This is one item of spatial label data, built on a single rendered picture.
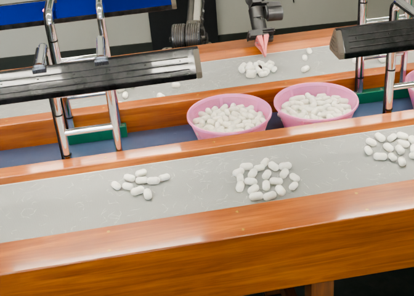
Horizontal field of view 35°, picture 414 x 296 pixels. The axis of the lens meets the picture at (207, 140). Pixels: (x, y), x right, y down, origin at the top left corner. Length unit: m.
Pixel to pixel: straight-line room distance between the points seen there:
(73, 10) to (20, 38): 2.43
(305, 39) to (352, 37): 0.89
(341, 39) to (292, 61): 0.77
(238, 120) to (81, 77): 0.62
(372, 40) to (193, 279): 0.75
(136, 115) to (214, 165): 0.43
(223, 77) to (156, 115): 0.32
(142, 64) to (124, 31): 2.86
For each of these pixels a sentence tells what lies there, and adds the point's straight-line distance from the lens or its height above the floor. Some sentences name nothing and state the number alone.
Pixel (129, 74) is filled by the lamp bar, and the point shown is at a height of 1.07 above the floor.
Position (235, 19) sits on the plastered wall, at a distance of 4.48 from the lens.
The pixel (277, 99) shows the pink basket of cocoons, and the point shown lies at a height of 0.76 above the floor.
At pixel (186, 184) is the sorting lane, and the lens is 1.76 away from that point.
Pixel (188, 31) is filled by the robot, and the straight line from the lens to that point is 2.71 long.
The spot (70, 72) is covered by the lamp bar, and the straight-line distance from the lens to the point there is 1.62.
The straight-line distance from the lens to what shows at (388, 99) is 2.03.
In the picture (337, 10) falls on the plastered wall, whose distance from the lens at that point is 4.62.
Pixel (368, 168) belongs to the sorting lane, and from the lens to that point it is 1.81.
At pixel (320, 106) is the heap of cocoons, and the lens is 2.14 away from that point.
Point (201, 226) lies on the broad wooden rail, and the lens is 1.56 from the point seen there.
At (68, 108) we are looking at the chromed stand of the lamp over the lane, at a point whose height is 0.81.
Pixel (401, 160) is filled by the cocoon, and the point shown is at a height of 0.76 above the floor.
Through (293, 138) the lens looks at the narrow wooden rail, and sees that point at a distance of 1.91.
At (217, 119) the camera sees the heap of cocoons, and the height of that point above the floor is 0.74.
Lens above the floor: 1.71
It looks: 30 degrees down
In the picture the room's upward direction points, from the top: 5 degrees counter-clockwise
